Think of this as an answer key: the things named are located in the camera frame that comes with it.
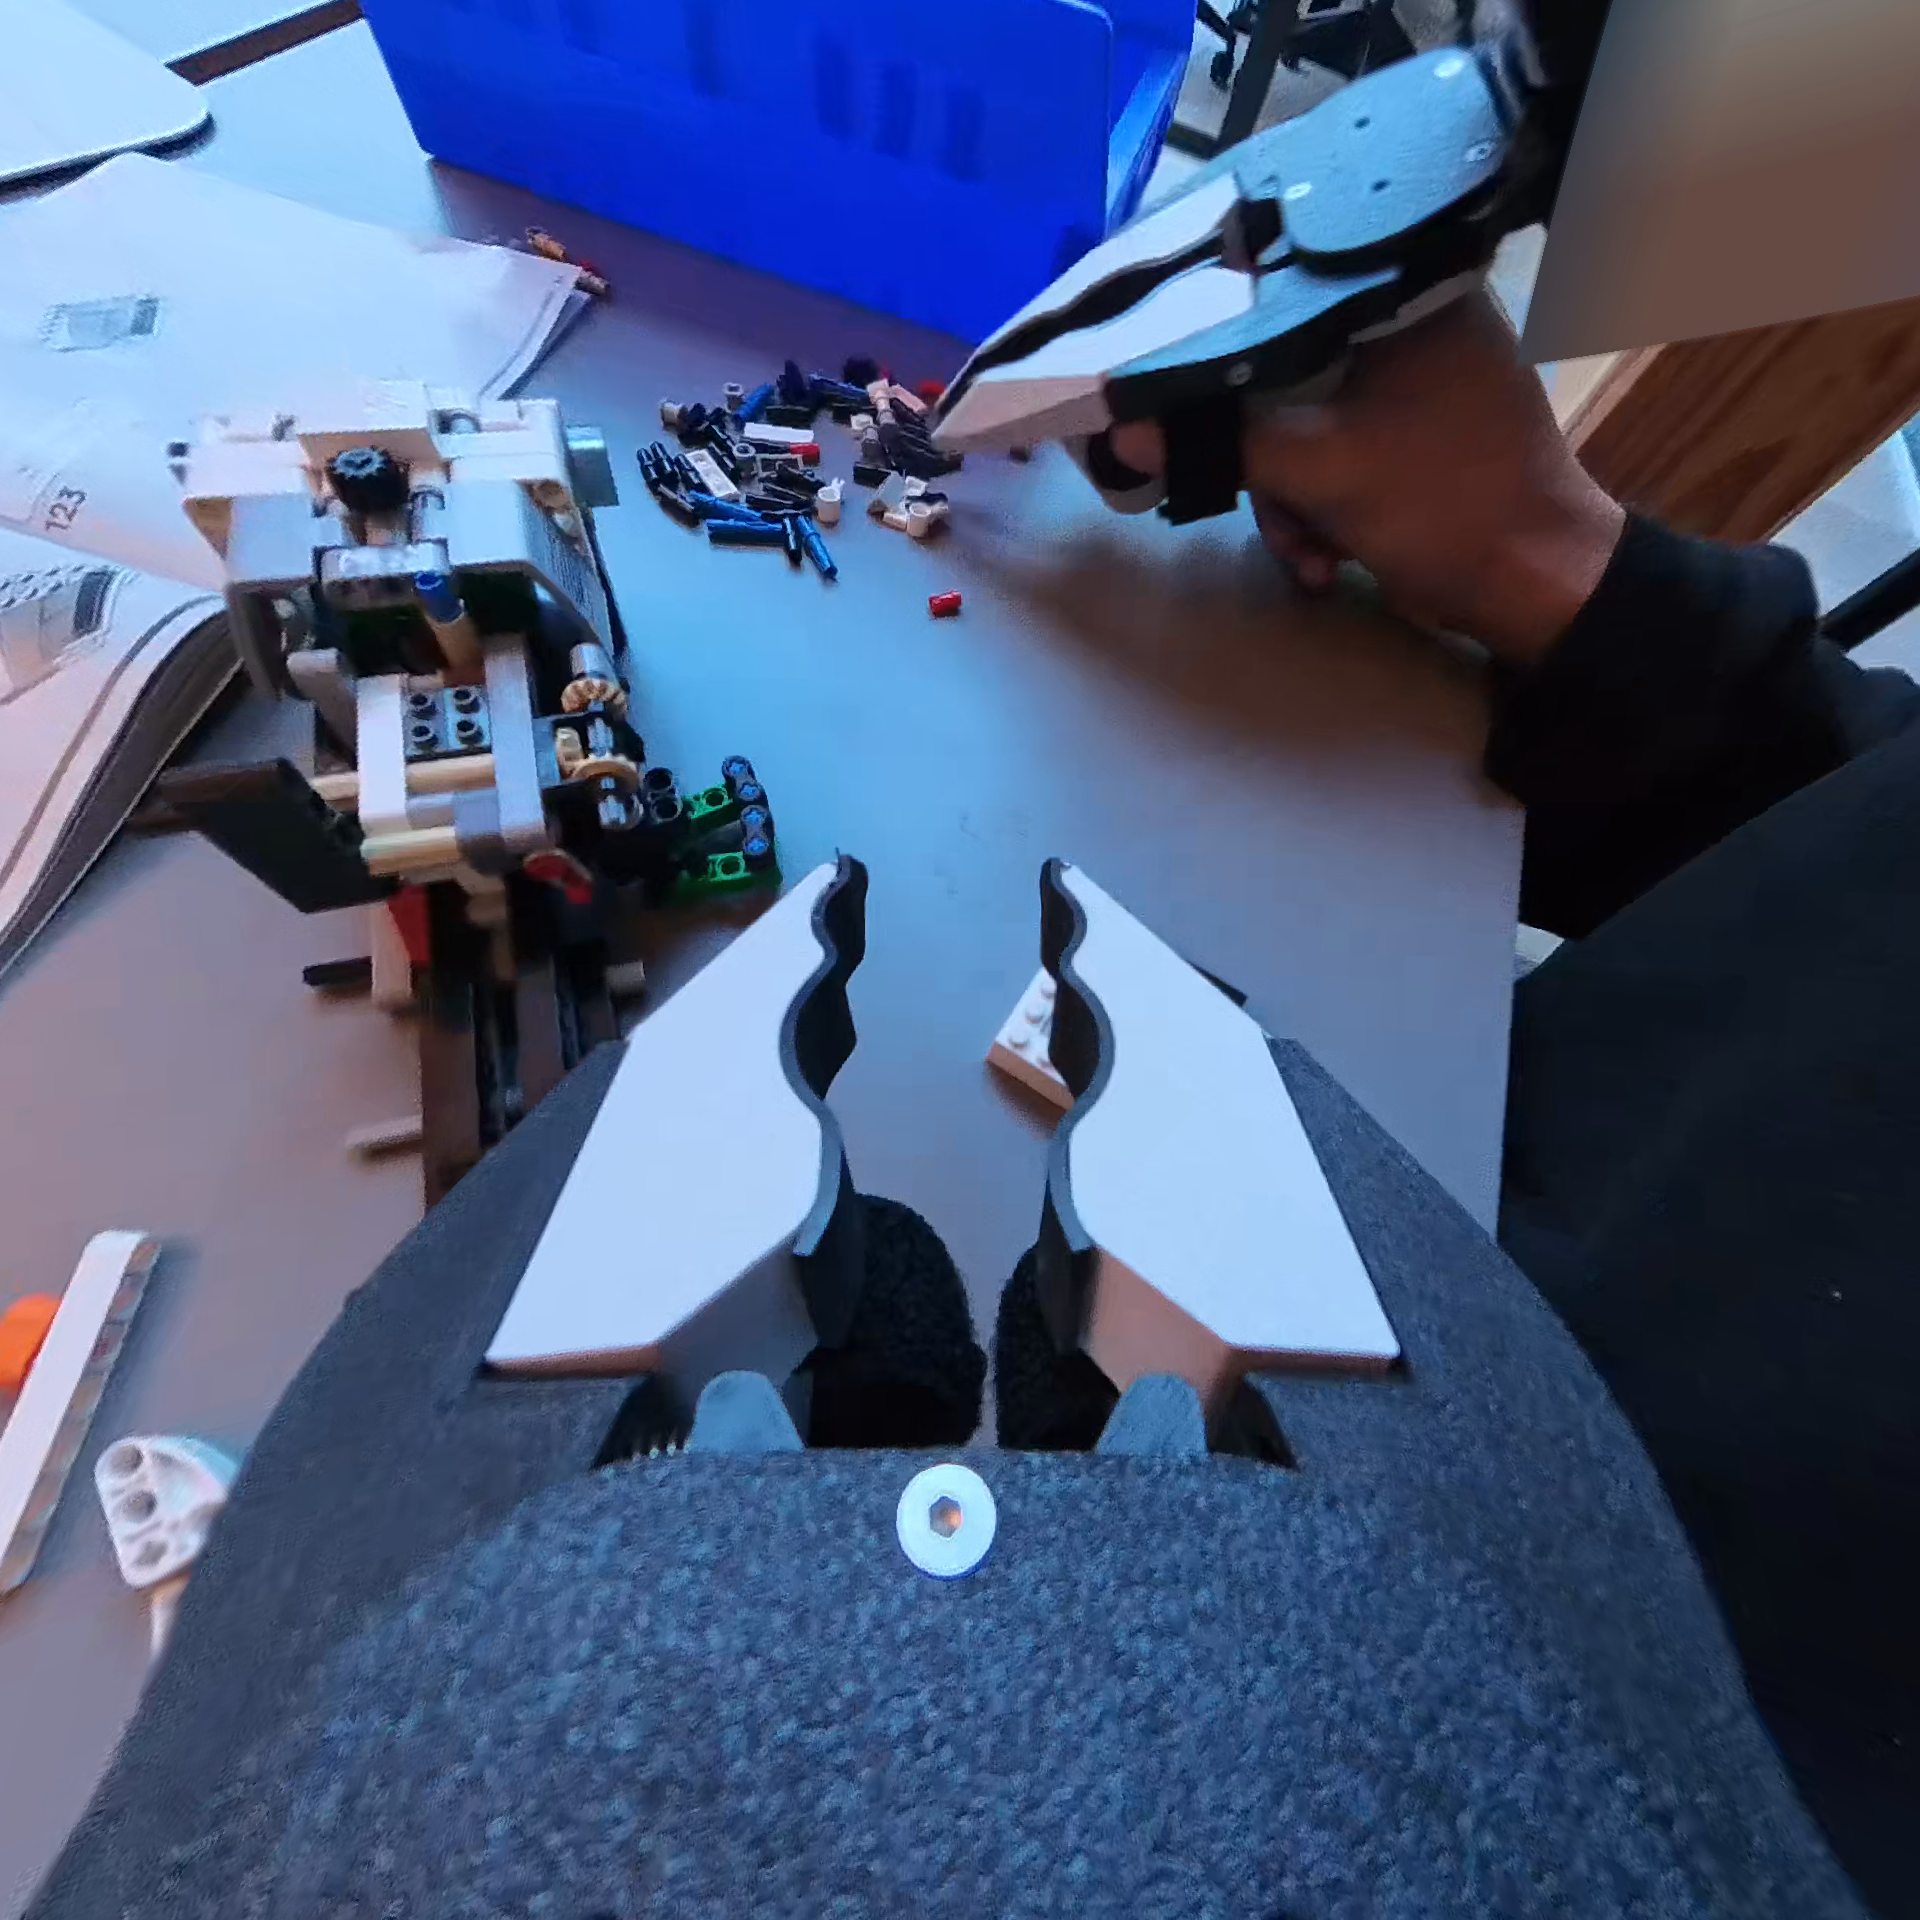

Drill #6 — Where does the white lego beam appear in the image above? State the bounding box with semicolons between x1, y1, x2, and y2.
0;1230;162;1596

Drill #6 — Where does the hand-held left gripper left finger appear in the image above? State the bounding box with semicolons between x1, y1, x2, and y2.
486;858;873;1377

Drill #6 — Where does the person's right hand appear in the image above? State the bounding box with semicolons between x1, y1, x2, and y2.
1089;286;1634;665

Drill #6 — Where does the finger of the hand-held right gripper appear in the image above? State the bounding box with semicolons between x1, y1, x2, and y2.
928;277;1270;453
990;187;1286;355

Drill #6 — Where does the partly built lego truck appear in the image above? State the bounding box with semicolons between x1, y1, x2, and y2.
128;382;782;1203

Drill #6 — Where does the white windshield lego assembly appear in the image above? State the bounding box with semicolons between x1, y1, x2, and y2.
987;961;1249;1116

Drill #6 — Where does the black chair base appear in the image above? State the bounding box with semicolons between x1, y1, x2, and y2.
1170;0;1442;160

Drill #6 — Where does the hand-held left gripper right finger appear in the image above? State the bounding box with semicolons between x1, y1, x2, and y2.
1041;859;1408;1385

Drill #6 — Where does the white rounded triangle lego piece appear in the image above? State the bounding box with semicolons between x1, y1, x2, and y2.
94;1430;243;1594

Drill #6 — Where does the person's right forearm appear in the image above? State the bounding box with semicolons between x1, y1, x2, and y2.
1478;507;1920;944

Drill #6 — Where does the blue plastic bin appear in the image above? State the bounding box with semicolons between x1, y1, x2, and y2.
360;0;1203;345

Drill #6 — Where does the open instruction booklet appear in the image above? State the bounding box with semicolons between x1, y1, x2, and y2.
0;150;601;977

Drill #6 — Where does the pile of small lego pieces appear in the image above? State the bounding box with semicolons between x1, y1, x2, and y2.
639;356;963;578

